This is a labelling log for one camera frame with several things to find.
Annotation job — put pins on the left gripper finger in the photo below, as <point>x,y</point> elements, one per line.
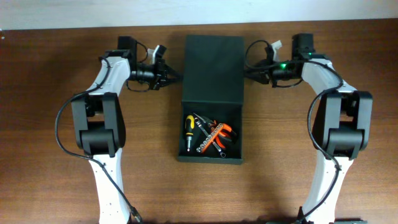
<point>171,72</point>
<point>171,81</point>

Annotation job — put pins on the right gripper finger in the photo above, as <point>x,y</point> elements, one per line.
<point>256,69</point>
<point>259,77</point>

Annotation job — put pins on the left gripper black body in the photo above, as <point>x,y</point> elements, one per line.
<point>153,73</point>

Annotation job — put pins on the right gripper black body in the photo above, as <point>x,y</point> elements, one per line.
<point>280,71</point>

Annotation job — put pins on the yellow black screwdriver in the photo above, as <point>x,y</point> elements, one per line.
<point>189,126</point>

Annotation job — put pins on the dark green box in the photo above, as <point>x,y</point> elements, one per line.
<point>213,87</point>

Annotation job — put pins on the orange black long-nose pliers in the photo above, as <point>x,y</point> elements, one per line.
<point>211,124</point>

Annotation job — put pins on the small red cutting pliers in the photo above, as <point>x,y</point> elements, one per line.
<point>223,139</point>

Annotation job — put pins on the orange socket bit rail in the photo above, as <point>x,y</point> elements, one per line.
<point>210,139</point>

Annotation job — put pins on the silver ratchet wrench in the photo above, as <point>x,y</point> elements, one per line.
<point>198,121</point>

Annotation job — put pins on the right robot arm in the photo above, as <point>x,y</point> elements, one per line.
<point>338,119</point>

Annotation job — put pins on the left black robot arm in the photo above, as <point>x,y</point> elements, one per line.
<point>99,125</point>

